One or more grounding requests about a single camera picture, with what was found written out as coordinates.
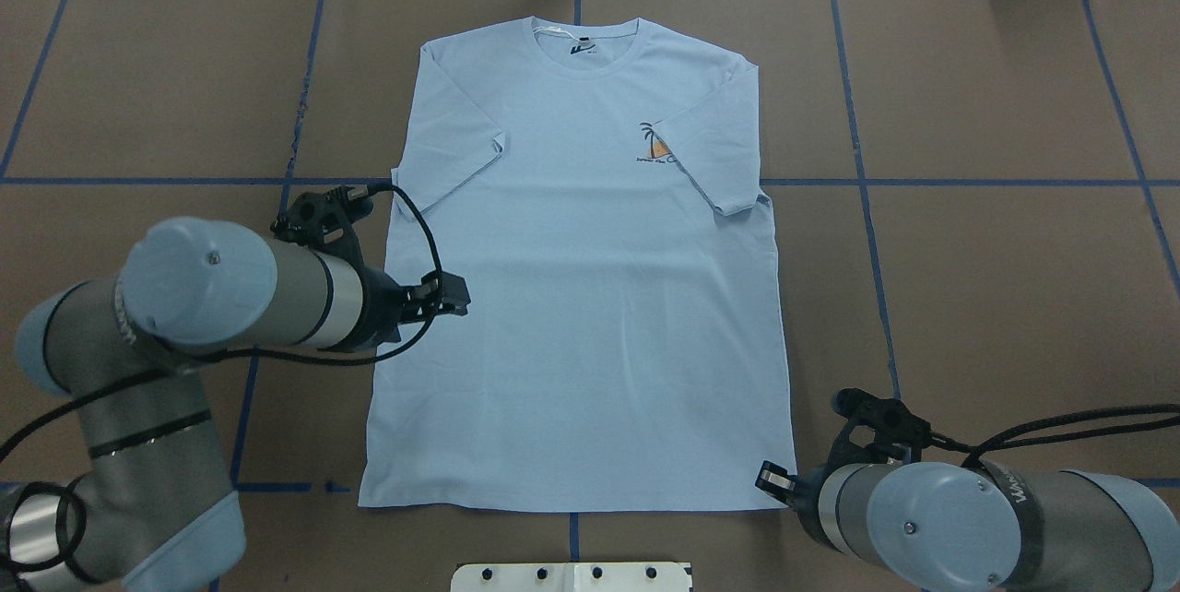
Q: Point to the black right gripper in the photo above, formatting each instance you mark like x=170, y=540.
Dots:
x=806, y=492

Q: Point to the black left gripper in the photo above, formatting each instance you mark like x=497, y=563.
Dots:
x=379, y=304

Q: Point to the light blue t-shirt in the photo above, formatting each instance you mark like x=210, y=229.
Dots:
x=599, y=191

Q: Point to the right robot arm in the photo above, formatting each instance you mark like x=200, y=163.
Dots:
x=946, y=528

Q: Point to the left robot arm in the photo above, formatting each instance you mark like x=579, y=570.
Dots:
x=158, y=511

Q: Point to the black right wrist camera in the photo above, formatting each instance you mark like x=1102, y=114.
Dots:
x=876, y=431

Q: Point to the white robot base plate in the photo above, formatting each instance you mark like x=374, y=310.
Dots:
x=573, y=576

